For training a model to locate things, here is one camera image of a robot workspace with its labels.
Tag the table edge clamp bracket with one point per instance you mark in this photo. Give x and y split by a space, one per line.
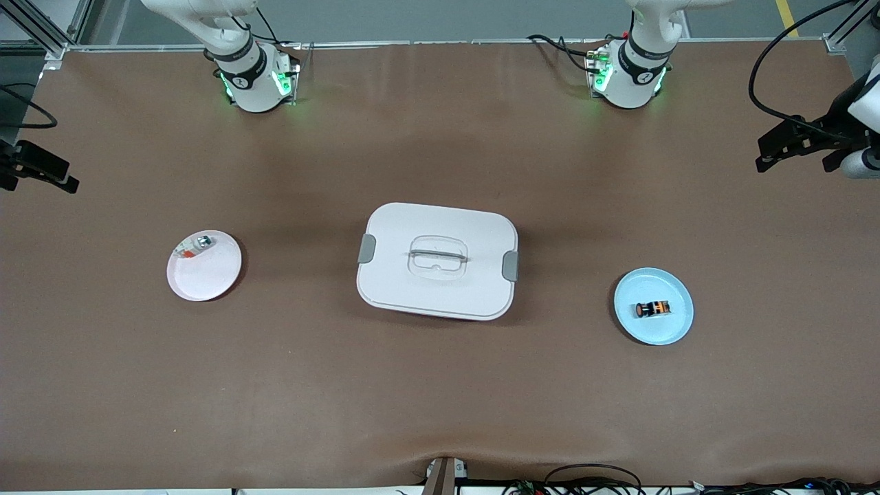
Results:
440 478

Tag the pale pink round plate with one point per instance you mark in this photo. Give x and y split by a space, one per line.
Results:
206 278

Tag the grey box latch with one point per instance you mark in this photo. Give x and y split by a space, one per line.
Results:
510 267
366 249

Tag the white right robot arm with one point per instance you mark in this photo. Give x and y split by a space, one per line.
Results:
251 82

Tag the white lidded storage box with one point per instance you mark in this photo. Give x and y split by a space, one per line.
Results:
440 295

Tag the light blue round plate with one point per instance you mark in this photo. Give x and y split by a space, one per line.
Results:
639 330

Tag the yellow floor tape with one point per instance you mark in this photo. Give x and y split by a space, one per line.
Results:
787 17

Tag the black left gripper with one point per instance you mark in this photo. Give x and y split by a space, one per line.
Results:
836 118

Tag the orange and black switch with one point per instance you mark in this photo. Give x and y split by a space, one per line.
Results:
653 309

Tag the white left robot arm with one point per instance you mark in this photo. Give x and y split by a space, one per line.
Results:
639 79

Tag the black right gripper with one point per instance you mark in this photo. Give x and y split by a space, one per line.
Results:
8 163

